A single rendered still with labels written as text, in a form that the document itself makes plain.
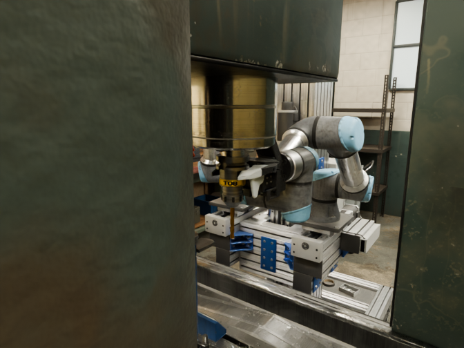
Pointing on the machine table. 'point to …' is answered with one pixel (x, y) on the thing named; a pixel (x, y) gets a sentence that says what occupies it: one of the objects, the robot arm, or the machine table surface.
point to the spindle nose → (234, 112)
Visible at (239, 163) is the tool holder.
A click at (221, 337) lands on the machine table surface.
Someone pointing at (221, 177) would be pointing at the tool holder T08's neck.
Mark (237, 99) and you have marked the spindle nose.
